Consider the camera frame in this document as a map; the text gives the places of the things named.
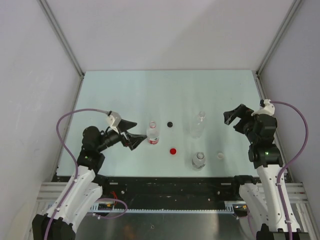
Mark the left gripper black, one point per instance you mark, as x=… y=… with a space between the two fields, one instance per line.
x=133 y=140

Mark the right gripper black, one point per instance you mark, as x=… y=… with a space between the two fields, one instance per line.
x=242 y=112

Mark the clear bottle red label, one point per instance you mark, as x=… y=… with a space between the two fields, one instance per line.
x=152 y=133

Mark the red bottle cap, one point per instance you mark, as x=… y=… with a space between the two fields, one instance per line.
x=173 y=151

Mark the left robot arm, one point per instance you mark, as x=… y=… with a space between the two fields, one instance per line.
x=62 y=220

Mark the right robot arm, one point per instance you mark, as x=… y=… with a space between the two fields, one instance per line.
x=272 y=212

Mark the white bottle cap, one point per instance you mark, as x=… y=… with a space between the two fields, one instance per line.
x=220 y=156

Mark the black bottle cap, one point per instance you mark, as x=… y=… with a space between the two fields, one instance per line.
x=170 y=124

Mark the tall clear empty bottle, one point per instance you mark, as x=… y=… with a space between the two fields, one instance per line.
x=198 y=125

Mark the short clear bottle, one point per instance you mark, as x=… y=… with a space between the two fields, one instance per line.
x=198 y=160

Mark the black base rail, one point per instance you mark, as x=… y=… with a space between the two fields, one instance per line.
x=172 y=191

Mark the slotted cable duct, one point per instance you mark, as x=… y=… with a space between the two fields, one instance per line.
x=218 y=207

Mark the right aluminium corner post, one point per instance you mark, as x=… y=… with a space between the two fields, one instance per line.
x=283 y=28

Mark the aluminium corner post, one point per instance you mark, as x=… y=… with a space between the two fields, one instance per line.
x=283 y=28
x=49 y=14

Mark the left aluminium corner post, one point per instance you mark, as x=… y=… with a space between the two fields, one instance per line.
x=49 y=14

